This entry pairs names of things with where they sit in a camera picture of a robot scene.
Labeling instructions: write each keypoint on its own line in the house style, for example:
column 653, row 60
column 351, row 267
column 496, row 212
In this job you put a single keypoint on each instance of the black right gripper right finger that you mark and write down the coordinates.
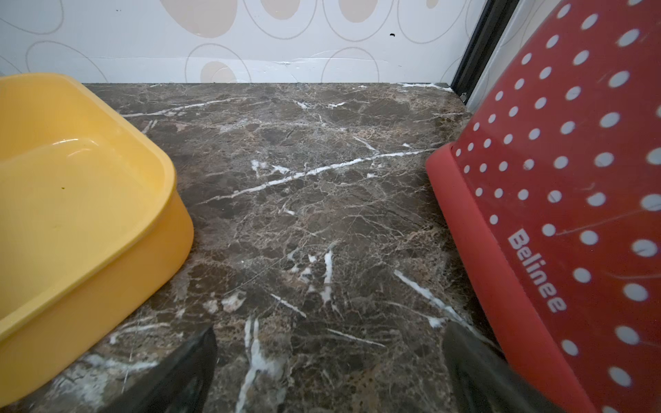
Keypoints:
column 482, row 381

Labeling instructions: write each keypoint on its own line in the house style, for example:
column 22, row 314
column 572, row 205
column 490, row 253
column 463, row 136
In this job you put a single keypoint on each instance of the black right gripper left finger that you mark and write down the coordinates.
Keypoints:
column 180, row 383

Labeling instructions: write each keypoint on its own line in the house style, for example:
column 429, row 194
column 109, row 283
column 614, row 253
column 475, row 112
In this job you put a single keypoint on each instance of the yellow plastic bowl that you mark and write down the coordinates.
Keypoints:
column 91, row 225

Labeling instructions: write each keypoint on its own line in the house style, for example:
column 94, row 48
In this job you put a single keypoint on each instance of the black metal frame post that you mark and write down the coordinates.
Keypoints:
column 493, row 21

